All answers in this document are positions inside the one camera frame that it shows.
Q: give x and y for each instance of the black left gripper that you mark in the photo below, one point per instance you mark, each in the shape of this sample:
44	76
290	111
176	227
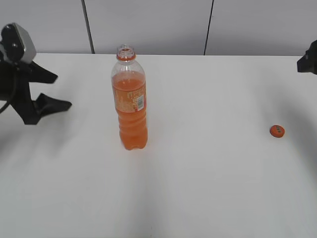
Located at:
15	91

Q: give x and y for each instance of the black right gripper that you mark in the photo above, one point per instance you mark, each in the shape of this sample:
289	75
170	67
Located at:
308	62

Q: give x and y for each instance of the orange bottle cap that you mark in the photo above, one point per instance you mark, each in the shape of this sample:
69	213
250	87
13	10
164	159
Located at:
277	131

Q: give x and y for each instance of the orange drink plastic bottle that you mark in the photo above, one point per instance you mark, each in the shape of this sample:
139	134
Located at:
128	81

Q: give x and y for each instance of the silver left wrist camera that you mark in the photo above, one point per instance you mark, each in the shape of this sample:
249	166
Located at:
16	44

